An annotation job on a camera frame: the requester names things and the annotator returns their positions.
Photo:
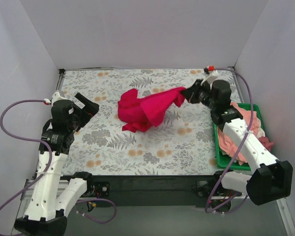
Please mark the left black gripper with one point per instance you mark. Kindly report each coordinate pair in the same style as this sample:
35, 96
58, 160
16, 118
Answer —
84, 113

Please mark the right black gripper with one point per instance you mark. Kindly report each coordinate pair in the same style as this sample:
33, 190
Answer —
195, 92

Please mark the magenta red t-shirt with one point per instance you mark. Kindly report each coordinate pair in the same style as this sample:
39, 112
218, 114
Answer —
140, 114

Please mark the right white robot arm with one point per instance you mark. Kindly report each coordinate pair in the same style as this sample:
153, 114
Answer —
271, 179

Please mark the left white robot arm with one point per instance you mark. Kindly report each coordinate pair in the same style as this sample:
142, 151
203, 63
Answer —
46, 214

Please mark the floral patterned table mat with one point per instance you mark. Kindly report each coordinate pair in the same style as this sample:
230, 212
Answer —
183, 144

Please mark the salmon pink t-shirt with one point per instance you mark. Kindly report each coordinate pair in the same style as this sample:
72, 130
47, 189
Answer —
226, 145

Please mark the green plastic bin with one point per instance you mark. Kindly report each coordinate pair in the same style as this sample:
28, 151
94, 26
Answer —
223, 159

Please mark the dusty rose t-shirt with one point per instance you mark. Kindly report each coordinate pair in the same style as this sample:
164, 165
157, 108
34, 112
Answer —
266, 143

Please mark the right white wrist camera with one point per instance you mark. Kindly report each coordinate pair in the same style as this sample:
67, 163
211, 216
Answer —
211, 74

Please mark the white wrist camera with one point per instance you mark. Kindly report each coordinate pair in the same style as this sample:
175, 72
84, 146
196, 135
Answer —
57, 96
211, 74

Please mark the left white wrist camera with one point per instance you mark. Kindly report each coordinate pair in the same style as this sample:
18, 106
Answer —
57, 96

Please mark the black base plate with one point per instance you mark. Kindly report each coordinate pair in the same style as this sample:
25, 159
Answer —
147, 190

